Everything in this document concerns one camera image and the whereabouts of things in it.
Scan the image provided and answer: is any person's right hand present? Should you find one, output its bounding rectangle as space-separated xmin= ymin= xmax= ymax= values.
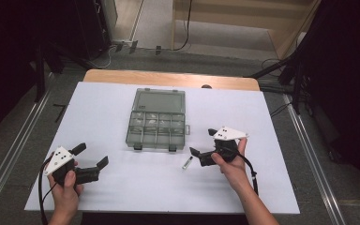
xmin=210 ymin=137 xmax=254 ymax=193

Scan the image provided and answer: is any black cabinet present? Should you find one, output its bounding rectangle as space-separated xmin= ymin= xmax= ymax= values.
xmin=74 ymin=0 xmax=113 ymax=60

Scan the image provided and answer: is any black metal stand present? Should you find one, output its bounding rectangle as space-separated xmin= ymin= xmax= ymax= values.
xmin=243 ymin=51 xmax=313 ymax=115
xmin=32 ymin=40 xmax=92 ymax=104

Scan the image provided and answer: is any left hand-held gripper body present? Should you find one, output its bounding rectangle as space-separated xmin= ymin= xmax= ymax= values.
xmin=44 ymin=145 xmax=100 ymax=188

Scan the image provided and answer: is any left hand-held gripper cable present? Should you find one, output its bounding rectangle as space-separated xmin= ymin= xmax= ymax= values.
xmin=37 ymin=156 xmax=59 ymax=225

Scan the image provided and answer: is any black floor cable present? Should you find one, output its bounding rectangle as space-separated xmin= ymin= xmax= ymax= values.
xmin=270 ymin=102 xmax=293 ymax=118
xmin=261 ymin=57 xmax=292 ymax=71

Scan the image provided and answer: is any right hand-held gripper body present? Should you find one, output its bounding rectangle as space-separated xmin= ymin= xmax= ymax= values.
xmin=199 ymin=126 xmax=249 ymax=167

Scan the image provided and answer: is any beige wooden platform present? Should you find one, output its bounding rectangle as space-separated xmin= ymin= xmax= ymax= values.
xmin=172 ymin=0 xmax=322 ymax=60

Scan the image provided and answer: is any smoky clear plastic storage box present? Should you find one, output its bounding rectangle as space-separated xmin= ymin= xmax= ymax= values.
xmin=125 ymin=87 xmax=191 ymax=153

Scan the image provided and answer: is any right hand-held gripper cable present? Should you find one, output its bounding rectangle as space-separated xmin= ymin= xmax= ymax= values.
xmin=228 ymin=146 xmax=260 ymax=196

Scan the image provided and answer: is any small white pen-like object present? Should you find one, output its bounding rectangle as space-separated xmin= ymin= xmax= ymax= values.
xmin=182 ymin=157 xmax=194 ymax=171

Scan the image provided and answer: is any thin black cable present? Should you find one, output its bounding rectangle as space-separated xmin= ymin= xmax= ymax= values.
xmin=172 ymin=0 xmax=193 ymax=52

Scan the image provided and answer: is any white floor cable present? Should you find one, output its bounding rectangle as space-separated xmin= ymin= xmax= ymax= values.
xmin=88 ymin=43 xmax=120 ymax=69

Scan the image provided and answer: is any hand-held gripper cable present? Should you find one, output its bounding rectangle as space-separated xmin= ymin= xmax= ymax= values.
xmin=37 ymin=156 xmax=59 ymax=225
xmin=228 ymin=146 xmax=260 ymax=196

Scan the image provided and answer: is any metal floor rail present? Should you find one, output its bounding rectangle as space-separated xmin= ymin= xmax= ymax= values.
xmin=0 ymin=90 xmax=53 ymax=214
xmin=282 ymin=93 xmax=346 ymax=225

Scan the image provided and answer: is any person's left hand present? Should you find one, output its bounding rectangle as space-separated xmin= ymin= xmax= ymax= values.
xmin=47 ymin=171 xmax=83 ymax=219

